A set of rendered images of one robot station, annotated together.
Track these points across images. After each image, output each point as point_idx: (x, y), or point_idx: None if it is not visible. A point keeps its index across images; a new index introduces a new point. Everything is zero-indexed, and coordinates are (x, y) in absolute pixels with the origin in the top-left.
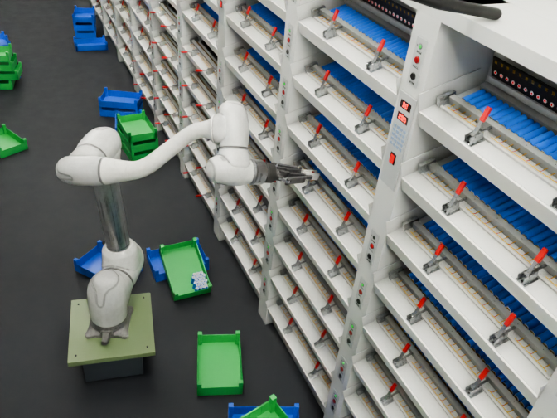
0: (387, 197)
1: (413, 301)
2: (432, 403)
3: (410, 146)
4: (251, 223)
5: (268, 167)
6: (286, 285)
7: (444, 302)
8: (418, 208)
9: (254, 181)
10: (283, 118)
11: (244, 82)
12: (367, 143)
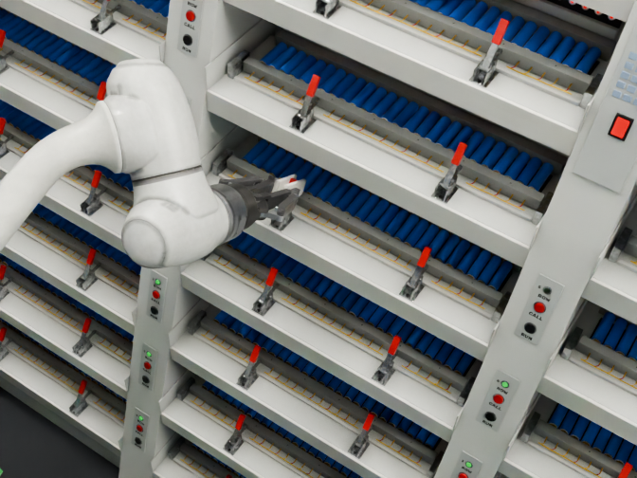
0: (595, 207)
1: (635, 387)
2: None
3: None
4: (49, 310)
5: (242, 195)
6: (203, 417)
7: None
8: (627, 211)
9: (227, 237)
10: (189, 75)
11: (11, 4)
12: (519, 103)
